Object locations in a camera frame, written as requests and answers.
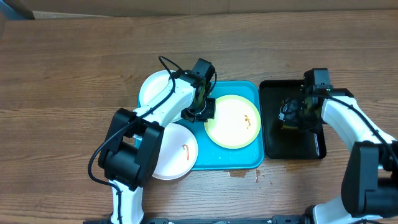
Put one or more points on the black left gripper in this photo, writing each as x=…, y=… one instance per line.
x=209, y=114

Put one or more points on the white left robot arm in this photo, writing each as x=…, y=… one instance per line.
x=131, y=149

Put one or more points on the yellow green sponge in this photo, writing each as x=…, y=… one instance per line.
x=290, y=124

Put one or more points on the white plate with red stain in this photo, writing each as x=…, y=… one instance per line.
x=178, y=153

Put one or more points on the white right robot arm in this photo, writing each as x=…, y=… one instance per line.
x=369, y=186

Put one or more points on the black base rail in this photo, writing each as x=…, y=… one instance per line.
x=277, y=219

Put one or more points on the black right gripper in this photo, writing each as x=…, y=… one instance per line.
x=288, y=115

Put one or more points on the white plate with blue rim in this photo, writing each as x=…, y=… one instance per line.
x=158, y=86

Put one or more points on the yellow-green plate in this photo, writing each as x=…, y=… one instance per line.
x=236, y=123

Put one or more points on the black plastic tray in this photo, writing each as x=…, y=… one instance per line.
x=282, y=143

